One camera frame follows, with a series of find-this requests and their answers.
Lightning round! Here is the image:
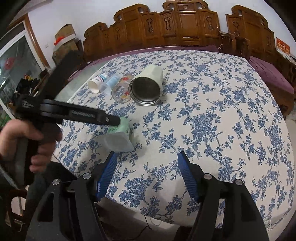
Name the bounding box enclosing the green translucent plastic cup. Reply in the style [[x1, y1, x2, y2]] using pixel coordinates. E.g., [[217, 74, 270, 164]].
[[98, 117, 134, 153]]

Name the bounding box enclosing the white paper cup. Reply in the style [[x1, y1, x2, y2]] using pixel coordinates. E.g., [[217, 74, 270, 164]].
[[87, 73, 108, 93]]

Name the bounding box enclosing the person's left hand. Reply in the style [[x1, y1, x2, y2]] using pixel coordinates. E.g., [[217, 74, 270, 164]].
[[1, 119, 62, 173]]

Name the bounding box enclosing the clear blue-labelled plastic bottle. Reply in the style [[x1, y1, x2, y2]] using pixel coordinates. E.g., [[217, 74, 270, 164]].
[[99, 74, 120, 95]]

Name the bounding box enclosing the cardboard box with red item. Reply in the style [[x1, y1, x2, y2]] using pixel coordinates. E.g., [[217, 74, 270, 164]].
[[53, 24, 76, 51]]

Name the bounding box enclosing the clear glass with maple leaves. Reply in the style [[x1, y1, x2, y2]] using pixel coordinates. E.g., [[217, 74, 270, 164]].
[[111, 73, 134, 103]]

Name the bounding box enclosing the white steel-lined tumbler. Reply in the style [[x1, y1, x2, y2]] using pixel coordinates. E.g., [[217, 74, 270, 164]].
[[129, 64, 164, 106]]

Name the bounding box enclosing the blue floral tablecloth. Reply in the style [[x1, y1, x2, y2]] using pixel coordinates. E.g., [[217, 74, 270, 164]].
[[53, 49, 296, 232]]

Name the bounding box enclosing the purple seat cushion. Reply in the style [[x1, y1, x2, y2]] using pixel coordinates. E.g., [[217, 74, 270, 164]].
[[248, 56, 295, 94]]

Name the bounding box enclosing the carved wooden sofa bench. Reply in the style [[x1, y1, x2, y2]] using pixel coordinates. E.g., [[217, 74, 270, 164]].
[[83, 1, 250, 61]]

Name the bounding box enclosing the red and gold sign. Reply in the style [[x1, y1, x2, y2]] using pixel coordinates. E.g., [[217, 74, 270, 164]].
[[275, 37, 290, 56]]

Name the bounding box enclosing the carved wooden armchair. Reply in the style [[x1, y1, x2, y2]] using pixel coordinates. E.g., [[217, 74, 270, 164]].
[[226, 5, 295, 117]]

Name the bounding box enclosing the glass door with frame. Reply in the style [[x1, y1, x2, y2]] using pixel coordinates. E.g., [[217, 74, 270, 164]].
[[1, 14, 50, 123]]

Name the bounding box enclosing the black cable under table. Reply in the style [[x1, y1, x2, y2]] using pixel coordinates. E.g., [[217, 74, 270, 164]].
[[129, 214, 164, 240]]

